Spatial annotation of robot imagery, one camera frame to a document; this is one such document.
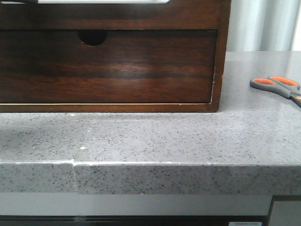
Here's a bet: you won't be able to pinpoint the dark wooden drawer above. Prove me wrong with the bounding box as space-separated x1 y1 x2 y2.
0 30 217 104

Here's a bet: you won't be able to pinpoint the grey orange scissors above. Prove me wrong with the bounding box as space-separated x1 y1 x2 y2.
249 76 301 107

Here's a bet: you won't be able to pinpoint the dark wooden drawer cabinet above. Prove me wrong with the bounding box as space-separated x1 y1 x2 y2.
0 0 231 113

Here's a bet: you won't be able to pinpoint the white curtain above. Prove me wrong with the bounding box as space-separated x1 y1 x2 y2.
227 0 301 51

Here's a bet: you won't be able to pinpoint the white tray on cabinet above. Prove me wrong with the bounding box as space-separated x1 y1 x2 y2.
38 0 169 4

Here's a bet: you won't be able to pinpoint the grey cabinet under counter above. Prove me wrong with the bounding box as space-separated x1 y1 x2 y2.
0 193 301 226

